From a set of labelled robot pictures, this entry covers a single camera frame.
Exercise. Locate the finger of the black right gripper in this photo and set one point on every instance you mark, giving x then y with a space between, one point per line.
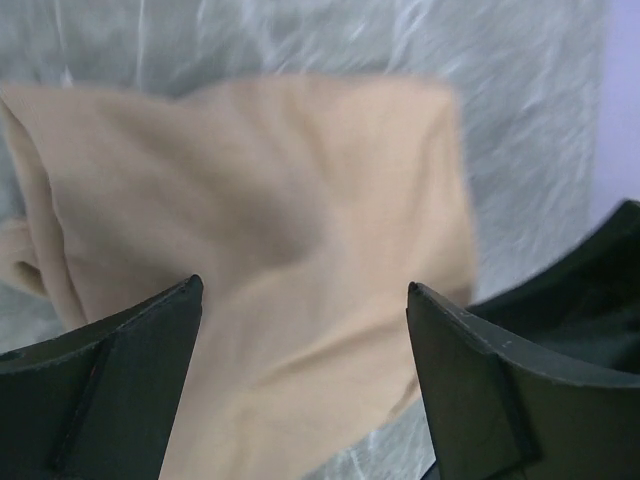
586 305

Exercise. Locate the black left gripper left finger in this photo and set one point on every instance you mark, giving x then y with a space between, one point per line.
99 402

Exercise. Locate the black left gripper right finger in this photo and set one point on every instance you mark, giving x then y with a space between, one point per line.
499 406

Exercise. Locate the beige t shirt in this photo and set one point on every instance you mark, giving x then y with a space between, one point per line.
306 204

